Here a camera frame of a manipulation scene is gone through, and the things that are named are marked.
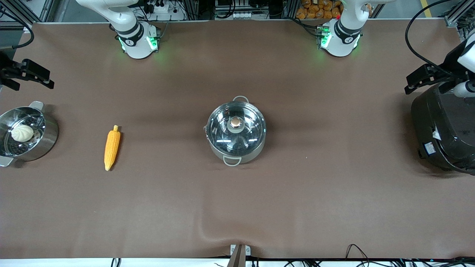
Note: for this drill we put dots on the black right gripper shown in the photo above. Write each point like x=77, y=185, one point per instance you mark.
x=5, y=69

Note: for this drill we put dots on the black rice cooker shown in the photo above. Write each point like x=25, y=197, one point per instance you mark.
x=445, y=133

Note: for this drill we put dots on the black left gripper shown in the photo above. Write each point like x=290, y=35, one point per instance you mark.
x=451, y=61

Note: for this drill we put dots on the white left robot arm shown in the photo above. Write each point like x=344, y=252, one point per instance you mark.
x=339, y=42

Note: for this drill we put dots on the white power strip with plugs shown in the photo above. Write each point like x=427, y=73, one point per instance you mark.
x=162, y=8

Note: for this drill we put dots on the glass lid with copper knob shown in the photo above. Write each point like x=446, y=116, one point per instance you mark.
x=236, y=128

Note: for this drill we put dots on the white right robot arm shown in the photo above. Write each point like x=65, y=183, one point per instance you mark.
x=135, y=44

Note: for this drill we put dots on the bag of orange snacks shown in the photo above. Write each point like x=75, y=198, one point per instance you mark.
x=319, y=10

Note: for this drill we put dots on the metal clamp bracket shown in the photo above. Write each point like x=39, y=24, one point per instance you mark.
x=239, y=253

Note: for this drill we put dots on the aluminium frame profile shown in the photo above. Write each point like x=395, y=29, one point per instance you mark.
x=18, y=11
x=458, y=15

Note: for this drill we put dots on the shiny steel steamer pot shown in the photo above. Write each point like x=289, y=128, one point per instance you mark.
x=46, y=139

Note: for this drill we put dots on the yellow corn cob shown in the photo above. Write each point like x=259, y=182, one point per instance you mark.
x=111, y=146

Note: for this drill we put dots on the white steamed bun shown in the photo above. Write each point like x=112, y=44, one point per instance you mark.
x=22, y=132

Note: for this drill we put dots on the large table cover cloth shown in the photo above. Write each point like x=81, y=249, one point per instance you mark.
x=237, y=207

